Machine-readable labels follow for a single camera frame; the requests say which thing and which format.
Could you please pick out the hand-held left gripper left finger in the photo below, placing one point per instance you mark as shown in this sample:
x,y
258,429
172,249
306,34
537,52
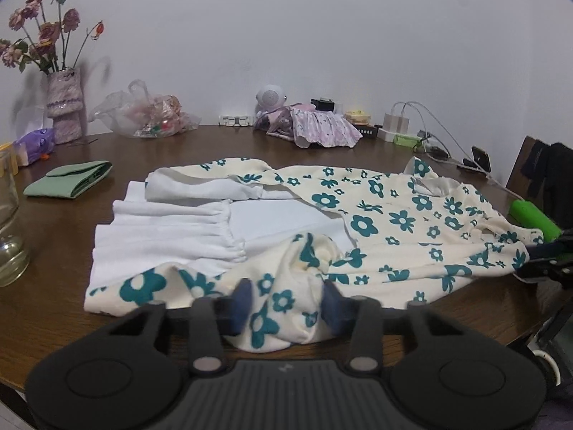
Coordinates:
x,y
241,307

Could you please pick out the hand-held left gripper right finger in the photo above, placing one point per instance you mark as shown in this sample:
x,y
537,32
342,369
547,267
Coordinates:
x,y
335,309

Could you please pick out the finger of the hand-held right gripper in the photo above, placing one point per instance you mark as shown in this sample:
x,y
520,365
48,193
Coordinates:
x,y
548,271
555,248

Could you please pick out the cream dress with teal flowers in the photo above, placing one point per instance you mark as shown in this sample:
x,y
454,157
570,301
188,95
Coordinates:
x,y
394,215

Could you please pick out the bright green case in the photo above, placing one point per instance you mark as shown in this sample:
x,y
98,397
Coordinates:
x,y
535,219

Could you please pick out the dark jacket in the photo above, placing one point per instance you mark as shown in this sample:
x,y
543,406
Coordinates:
x,y
557,174

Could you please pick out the phone on black stand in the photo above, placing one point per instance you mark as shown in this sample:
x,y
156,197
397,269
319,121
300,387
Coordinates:
x,y
480,157

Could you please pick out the black plug adapter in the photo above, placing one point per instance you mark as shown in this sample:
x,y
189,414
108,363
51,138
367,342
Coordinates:
x,y
436,148

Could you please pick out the dark box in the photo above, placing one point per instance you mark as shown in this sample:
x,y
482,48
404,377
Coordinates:
x,y
367,132

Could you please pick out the lilac floral garment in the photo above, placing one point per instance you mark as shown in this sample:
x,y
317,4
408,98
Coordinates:
x,y
322,127

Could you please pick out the yellow note stack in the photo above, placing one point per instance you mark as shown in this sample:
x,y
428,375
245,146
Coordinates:
x,y
358,116

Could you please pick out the white charger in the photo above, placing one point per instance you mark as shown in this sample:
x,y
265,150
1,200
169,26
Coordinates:
x,y
402,124
389,122

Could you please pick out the small black white box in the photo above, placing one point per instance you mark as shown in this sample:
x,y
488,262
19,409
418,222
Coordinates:
x,y
323,105

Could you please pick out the white round speaker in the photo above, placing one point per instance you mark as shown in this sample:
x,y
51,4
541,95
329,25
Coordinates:
x,y
271,97

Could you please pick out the clear plastic bag of snacks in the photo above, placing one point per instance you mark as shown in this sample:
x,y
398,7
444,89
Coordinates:
x,y
147,116

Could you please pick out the green fabric pouch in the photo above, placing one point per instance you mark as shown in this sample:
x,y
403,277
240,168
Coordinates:
x,y
67,181

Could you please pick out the clear glass jar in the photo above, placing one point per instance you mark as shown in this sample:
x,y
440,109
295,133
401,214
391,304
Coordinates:
x,y
11,242

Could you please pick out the purple tissue pack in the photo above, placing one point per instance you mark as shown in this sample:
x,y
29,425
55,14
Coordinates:
x,y
36,143

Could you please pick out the knit-covered vase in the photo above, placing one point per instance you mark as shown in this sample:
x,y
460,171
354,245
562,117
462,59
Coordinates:
x,y
67,107

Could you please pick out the dried rose bouquet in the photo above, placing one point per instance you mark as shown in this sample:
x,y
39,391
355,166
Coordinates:
x,y
47,31

